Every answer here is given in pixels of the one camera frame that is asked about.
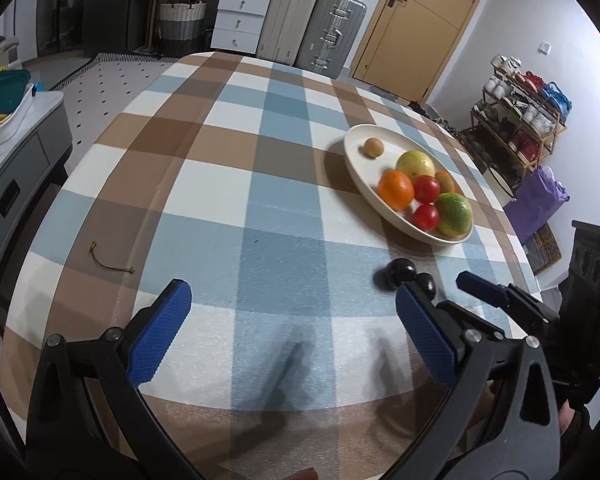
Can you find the dark plum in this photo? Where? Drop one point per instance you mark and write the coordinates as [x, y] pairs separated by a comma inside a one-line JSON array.
[[426, 284], [395, 273]]

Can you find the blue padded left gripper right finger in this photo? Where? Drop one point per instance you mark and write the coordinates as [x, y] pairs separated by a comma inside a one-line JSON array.
[[431, 331]]

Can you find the purple bag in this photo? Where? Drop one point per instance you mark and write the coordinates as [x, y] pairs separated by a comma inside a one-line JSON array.
[[535, 201]]

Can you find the white basin with items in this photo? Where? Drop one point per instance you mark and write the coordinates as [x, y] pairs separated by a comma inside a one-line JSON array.
[[16, 97]]

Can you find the silver grey suitcase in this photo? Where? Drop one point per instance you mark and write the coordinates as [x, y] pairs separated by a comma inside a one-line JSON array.
[[329, 36]]

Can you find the wooden shoe rack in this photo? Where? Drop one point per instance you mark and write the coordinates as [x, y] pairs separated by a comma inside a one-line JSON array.
[[515, 124]]

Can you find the red tomato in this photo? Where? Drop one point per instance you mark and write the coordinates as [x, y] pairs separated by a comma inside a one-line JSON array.
[[426, 217], [426, 189]]

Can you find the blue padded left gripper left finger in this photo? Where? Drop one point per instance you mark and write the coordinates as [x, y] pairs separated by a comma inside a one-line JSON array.
[[152, 330]]

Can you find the woven laundry basket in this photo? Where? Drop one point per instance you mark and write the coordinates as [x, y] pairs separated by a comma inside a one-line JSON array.
[[180, 26]]

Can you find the yellow guava fruit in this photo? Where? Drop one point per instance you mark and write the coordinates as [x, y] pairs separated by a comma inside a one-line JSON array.
[[415, 164]]

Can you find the wooden door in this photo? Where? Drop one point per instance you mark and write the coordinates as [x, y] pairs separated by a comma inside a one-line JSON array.
[[407, 44]]

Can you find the beige suitcase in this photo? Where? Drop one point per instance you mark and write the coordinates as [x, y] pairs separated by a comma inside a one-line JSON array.
[[283, 30]]

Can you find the person's right hand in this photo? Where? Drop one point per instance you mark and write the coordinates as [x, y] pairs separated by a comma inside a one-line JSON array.
[[568, 417]]

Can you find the patterned doormat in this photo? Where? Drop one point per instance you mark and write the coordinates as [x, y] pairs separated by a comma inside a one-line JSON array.
[[542, 249]]

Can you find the checkered tablecloth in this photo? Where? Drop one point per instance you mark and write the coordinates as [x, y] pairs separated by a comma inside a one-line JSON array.
[[228, 173]]

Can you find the dark refrigerator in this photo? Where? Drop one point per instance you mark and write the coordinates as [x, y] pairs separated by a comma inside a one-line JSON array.
[[91, 26]]

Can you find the white bucket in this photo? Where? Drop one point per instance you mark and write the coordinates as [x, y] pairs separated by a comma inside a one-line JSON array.
[[500, 189]]

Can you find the orange tangerine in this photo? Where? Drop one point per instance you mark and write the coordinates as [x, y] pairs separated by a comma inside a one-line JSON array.
[[445, 181], [396, 190]]

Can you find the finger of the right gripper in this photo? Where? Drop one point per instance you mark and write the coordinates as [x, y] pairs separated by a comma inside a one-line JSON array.
[[494, 295]]

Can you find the cream round plate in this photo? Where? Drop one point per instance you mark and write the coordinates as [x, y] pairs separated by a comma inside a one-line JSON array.
[[367, 171]]

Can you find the brown kiwi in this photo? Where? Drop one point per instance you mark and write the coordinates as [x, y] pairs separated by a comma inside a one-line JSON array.
[[373, 148]]

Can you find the green yellow mango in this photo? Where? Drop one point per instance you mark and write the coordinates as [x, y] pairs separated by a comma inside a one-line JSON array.
[[455, 214]]

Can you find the grey side cabinet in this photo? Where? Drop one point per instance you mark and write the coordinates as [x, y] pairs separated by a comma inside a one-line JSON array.
[[34, 156]]

